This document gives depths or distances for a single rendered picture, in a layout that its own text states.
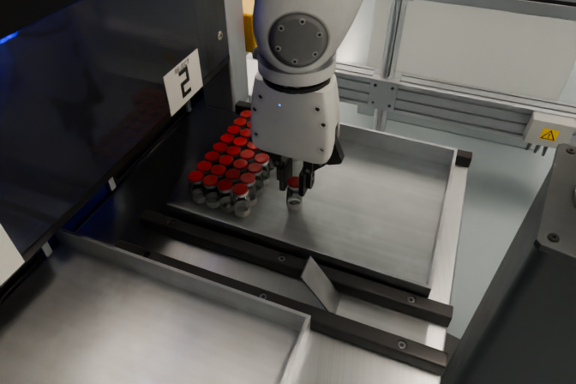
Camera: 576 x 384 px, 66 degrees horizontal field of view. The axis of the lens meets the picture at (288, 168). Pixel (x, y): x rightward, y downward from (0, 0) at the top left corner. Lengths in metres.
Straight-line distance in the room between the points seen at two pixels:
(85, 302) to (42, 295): 0.05
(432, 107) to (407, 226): 1.02
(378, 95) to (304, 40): 1.27
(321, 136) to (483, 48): 1.69
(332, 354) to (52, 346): 0.30
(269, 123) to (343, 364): 0.27
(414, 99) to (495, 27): 0.63
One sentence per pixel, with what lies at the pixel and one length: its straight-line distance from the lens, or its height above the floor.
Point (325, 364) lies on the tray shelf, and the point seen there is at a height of 0.88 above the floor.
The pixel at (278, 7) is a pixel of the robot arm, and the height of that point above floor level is 1.21.
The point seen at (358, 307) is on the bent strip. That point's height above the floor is 0.88.
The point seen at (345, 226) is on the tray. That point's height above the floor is 0.88.
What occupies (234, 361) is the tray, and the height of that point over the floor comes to 0.88.
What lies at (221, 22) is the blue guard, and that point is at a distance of 0.71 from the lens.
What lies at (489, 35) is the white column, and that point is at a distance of 2.12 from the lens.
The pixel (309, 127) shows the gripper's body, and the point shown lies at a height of 1.04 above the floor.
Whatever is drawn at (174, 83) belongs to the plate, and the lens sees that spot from 0.61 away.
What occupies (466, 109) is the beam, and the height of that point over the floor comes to 0.50.
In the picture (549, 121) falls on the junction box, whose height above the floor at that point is 0.54.
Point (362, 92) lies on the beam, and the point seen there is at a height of 0.48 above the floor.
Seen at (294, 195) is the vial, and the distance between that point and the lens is 0.60.
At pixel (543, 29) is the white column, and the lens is 2.12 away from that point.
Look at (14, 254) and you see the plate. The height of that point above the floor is 1.01.
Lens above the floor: 1.34
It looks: 42 degrees down
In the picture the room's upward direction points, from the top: straight up
